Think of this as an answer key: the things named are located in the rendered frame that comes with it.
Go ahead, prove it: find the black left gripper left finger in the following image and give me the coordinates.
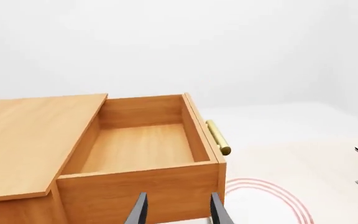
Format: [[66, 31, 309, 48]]
[[124, 191, 149, 224]]

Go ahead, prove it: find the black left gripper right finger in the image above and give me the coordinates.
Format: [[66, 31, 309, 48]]
[[209, 192, 236, 224]]

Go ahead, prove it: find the wooden drawer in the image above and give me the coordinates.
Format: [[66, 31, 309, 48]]
[[55, 92, 228, 224]]

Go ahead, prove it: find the wooden cabinet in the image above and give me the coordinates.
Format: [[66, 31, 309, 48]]
[[0, 93, 109, 224]]

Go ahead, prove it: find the white plate with red rings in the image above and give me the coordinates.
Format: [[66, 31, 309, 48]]
[[224, 177, 315, 224]]

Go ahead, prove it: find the brass drawer handle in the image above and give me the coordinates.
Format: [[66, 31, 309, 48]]
[[204, 119, 232, 157]]

